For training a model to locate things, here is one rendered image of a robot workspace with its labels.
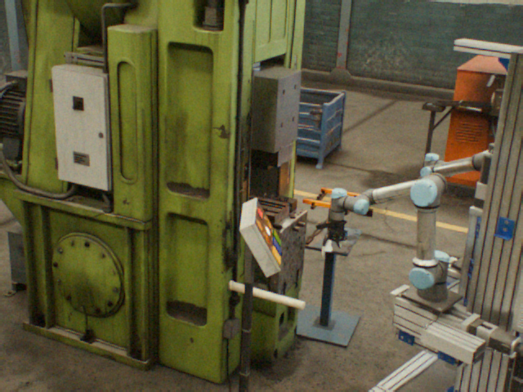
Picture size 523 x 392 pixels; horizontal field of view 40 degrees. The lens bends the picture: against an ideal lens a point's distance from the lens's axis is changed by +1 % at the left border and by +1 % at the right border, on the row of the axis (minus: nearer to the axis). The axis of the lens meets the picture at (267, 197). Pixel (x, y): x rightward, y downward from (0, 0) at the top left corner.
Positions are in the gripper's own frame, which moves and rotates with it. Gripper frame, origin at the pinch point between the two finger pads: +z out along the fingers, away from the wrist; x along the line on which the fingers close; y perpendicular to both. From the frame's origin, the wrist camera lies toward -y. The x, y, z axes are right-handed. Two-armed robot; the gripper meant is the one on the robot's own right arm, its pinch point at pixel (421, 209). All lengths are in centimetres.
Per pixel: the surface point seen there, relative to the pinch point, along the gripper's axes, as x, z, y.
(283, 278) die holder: -79, 35, -39
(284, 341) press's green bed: -69, 83, -43
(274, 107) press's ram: -89, -68, -44
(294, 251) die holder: -65, 23, -44
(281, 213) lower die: -75, -3, -47
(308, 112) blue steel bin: 229, 34, -274
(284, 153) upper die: -76, -40, -47
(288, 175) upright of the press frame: -42, -12, -71
